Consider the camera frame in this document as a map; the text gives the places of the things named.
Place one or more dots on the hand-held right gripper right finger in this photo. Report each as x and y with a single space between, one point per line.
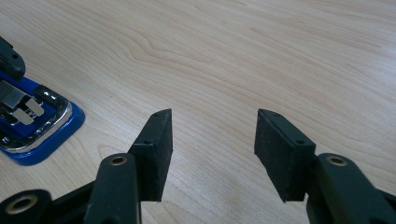
283 155

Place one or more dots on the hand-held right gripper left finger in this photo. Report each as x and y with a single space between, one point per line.
152 155

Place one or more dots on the blue stapler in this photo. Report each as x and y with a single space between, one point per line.
46 147

